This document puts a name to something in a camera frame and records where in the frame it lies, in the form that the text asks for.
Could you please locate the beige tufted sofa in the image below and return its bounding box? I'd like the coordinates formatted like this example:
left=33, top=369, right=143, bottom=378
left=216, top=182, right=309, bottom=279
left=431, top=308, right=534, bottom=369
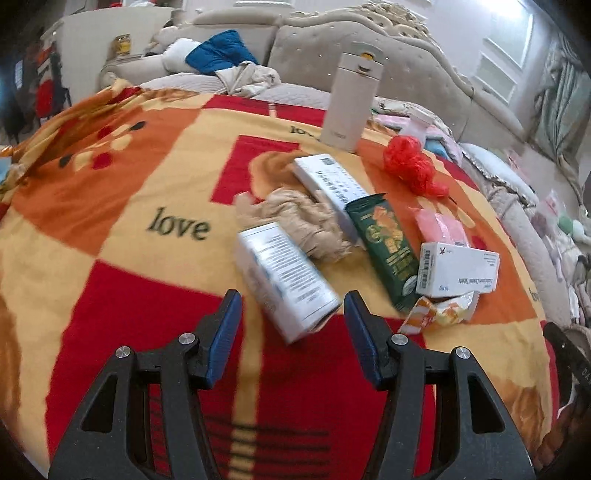
left=189, top=2, right=527, bottom=139

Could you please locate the white box with red logo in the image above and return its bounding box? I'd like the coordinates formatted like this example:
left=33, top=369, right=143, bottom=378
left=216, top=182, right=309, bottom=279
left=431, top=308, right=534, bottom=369
left=416, top=242, right=501, bottom=298

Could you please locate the red orange printed blanket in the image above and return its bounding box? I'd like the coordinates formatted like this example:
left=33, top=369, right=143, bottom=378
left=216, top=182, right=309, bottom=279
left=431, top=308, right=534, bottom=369
left=0, top=78, right=561, bottom=480

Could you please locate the white grey printed box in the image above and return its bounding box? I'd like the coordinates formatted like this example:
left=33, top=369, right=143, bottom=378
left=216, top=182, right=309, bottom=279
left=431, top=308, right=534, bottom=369
left=235, top=222, right=342, bottom=344

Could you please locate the pink snack packet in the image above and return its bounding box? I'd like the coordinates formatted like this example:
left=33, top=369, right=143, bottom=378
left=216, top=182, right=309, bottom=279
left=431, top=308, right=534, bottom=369
left=411, top=208, right=472, bottom=250

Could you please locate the green snack packet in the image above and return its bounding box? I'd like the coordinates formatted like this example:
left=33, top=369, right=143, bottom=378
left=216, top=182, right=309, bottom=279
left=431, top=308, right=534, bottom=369
left=345, top=193, right=423, bottom=312

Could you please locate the white pill bottle pink label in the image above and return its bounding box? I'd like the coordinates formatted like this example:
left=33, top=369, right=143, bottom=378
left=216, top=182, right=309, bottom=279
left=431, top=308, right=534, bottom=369
left=406, top=108, right=435, bottom=144

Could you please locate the white blue medicine box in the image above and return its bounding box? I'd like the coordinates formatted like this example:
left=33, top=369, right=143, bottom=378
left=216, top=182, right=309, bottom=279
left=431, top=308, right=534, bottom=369
left=293, top=154, right=370, bottom=245

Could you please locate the white ruffled pillow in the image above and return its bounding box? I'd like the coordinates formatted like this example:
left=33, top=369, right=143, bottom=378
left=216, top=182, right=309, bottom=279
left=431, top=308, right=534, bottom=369
left=462, top=143, right=539, bottom=204

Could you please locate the white thermos bottle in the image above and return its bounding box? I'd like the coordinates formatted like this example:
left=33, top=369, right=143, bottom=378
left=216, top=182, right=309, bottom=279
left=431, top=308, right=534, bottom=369
left=318, top=39, right=384, bottom=153

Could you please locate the beige padded bench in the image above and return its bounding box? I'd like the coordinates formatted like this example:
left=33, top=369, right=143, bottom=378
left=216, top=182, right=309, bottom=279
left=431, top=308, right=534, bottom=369
left=99, top=55, right=218, bottom=93

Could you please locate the orange white wrapper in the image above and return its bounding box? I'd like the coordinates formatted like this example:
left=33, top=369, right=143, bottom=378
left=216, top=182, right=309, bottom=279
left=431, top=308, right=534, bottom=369
left=398, top=291, right=481, bottom=335

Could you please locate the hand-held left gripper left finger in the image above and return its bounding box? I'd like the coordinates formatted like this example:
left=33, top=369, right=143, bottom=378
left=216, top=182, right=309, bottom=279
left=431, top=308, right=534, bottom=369
left=48, top=289, right=243, bottom=480

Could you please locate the crumpled beige stocking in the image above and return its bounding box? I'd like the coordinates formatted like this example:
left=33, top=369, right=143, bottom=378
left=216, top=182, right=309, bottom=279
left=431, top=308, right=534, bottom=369
left=233, top=187, right=354, bottom=264

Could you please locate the blue garment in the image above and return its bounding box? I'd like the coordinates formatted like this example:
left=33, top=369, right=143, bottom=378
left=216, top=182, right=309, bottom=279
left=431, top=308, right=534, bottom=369
left=185, top=30, right=259, bottom=75

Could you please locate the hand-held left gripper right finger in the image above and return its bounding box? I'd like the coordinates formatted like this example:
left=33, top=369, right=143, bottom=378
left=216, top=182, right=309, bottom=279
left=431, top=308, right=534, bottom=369
left=344, top=291, right=539, bottom=480

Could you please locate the grey quilted bedspread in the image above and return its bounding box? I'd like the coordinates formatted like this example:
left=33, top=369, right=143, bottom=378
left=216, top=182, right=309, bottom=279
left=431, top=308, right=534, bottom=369
left=480, top=180, right=591, bottom=328

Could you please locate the beige garment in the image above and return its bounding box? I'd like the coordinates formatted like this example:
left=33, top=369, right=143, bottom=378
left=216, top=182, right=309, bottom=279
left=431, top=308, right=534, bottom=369
left=215, top=62, right=282, bottom=97

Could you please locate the white plush toy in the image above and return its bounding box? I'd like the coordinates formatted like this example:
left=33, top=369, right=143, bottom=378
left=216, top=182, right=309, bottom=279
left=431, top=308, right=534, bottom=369
left=148, top=25, right=204, bottom=70

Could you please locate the patterned curtain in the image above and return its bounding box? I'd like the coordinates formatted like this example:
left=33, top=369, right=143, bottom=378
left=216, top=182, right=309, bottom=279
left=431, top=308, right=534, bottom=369
left=531, top=41, right=591, bottom=153

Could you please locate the red plastic bag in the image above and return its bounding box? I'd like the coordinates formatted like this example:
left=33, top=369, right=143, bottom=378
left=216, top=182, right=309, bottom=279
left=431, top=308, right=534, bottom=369
left=382, top=136, right=451, bottom=199

